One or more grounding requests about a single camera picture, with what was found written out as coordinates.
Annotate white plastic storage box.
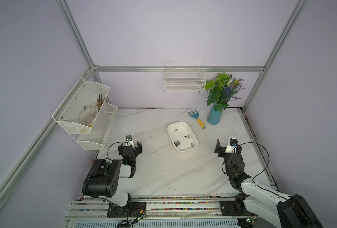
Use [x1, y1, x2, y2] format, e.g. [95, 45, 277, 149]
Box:
[167, 121, 198, 153]

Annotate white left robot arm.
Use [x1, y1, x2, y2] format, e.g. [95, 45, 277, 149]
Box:
[82, 141, 142, 210]

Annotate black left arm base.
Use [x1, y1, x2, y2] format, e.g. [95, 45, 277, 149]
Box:
[107, 197, 147, 219]

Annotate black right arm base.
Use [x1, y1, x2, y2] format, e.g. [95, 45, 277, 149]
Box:
[219, 193, 254, 216]

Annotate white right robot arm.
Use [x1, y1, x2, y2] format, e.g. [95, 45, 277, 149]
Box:
[214, 138, 322, 228]

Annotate teal cylindrical vase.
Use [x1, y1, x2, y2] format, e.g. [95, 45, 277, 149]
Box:
[207, 103, 222, 125]

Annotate lower white mesh shelf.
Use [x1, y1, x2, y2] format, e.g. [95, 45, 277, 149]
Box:
[77, 102, 118, 151]

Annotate blue yellow toy rake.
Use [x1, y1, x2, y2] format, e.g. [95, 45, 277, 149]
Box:
[188, 109, 206, 129]

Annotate clear bag in shelf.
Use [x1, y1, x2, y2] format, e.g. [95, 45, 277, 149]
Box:
[79, 103, 98, 127]

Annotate green artificial plant bouquet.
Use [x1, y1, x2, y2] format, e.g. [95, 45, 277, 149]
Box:
[205, 73, 244, 113]

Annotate white perforated metal shelf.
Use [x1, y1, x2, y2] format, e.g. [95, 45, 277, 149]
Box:
[52, 78, 110, 135]

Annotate brown twigs in shelf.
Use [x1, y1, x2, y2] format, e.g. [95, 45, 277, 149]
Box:
[97, 94, 105, 112]

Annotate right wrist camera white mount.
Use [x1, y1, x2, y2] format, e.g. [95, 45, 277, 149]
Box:
[225, 138, 238, 154]

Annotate black right camera cable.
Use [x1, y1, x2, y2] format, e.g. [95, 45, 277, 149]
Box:
[236, 142, 289, 197]

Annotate aluminium rail base frame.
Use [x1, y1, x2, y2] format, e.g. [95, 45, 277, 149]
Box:
[62, 194, 259, 228]

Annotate white wire wall basket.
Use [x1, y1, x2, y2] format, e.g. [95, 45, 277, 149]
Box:
[164, 61, 206, 92]

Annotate aluminium frame post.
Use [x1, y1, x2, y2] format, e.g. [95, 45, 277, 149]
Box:
[56, 0, 112, 106]

